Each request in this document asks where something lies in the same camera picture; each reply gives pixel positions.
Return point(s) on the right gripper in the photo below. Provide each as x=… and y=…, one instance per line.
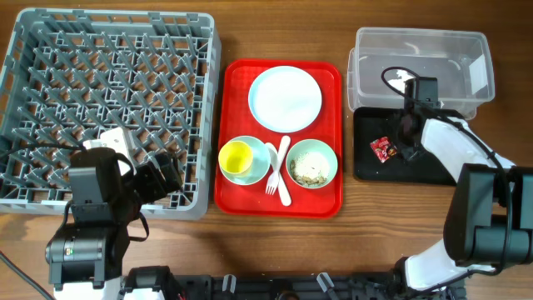
x=410, y=152

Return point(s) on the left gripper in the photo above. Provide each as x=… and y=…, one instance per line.
x=157, y=189

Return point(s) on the red snack wrapper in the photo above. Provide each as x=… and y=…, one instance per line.
x=383, y=148

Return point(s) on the yellow plastic cup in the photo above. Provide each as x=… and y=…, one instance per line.
x=236, y=158

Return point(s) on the small light blue plate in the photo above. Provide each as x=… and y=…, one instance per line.
x=260, y=165

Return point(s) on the light green bowl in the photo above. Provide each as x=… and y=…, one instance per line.
x=313, y=145

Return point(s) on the white plastic fork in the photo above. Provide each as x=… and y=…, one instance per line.
x=277, y=157

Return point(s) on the rice and food scraps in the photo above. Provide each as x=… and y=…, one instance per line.
x=310, y=169

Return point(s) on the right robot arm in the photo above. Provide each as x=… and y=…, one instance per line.
x=488, y=227

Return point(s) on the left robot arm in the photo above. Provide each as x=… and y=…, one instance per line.
x=85, y=255

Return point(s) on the grey dishwasher rack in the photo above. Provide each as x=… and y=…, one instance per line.
x=70, y=75

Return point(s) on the crumpled white tissue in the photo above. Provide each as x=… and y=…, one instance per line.
x=404, y=75

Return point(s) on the clear plastic bin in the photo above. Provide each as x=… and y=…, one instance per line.
x=459, y=60

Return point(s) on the black plastic tray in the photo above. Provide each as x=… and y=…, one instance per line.
x=371, y=123

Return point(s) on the white plastic spoon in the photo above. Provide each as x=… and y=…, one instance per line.
x=282, y=189

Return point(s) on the large light blue plate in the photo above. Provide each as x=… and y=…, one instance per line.
x=285, y=99

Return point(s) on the red plastic tray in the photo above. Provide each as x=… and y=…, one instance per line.
x=236, y=120

